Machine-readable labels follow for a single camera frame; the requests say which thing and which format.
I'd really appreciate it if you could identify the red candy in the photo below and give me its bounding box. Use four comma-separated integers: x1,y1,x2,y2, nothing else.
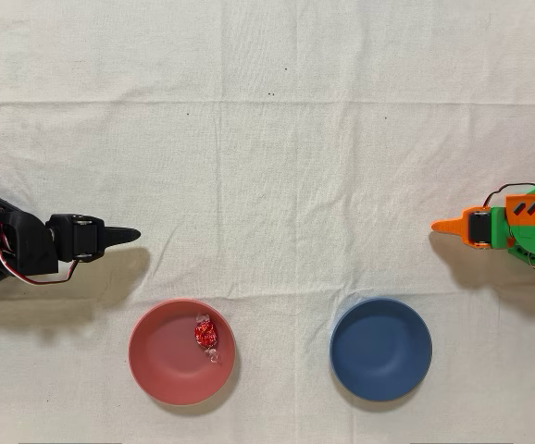
193,313,221,364

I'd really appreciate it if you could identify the red bowl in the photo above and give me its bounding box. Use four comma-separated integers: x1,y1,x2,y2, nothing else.
128,298,237,407

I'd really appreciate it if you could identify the blue bowl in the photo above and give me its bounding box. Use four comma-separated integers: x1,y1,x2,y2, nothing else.
329,297,433,402

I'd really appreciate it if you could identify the white tablecloth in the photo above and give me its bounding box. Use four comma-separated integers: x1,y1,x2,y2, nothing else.
0,0,535,444

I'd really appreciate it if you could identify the orange arm servo cable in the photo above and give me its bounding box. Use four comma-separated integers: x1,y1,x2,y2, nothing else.
482,182,535,209

